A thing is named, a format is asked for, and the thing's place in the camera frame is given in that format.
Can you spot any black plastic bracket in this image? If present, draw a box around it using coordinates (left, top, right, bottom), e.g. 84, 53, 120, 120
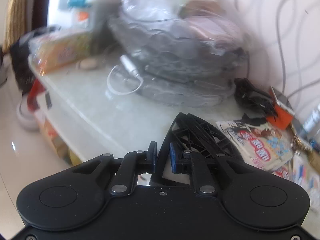
150, 113, 244, 186

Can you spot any red white snack packet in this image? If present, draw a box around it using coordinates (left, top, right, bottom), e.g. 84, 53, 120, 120
216, 115, 293, 172
273, 155, 319, 213

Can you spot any black snack packet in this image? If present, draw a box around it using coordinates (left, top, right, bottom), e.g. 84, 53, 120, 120
234, 78, 278, 117

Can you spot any clear plastic bag of items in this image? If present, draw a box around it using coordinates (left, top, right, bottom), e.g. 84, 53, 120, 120
119, 0, 249, 56

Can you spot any glass fruit bowl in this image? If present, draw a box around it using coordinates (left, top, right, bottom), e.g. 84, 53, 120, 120
107, 17, 251, 108

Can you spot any orange box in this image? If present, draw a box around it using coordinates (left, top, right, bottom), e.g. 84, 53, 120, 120
266, 87, 295, 131

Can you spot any small beige stone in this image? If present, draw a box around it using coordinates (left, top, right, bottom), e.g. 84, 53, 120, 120
76, 57, 98, 70

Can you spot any key bunch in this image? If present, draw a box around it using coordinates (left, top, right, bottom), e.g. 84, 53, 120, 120
288, 124, 313, 154

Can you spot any yellow snack bag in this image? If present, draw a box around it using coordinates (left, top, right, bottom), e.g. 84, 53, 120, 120
28, 28, 92, 75

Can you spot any white detergent bottle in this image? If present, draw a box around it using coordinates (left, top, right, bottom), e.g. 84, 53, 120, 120
67, 0, 120, 37

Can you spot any white cable loop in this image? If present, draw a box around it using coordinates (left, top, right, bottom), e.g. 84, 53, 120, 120
106, 55, 144, 96

